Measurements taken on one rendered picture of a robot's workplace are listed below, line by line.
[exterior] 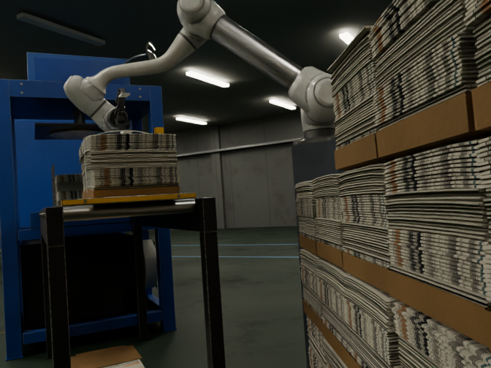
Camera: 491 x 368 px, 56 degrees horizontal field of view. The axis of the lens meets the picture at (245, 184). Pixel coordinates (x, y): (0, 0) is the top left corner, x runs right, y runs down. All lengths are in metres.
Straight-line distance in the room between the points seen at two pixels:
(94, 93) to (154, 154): 0.54
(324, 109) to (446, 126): 1.17
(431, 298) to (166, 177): 1.11
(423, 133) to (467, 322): 0.24
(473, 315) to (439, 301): 0.08
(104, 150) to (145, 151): 0.13
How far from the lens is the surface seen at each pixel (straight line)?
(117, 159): 1.56
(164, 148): 1.60
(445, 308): 0.64
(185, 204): 1.65
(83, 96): 2.03
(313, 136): 1.95
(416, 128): 0.66
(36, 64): 3.11
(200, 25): 1.87
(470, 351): 0.62
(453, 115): 0.58
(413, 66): 0.68
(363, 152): 0.88
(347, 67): 0.99
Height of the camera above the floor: 0.78
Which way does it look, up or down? 2 degrees up
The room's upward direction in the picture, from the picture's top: 4 degrees counter-clockwise
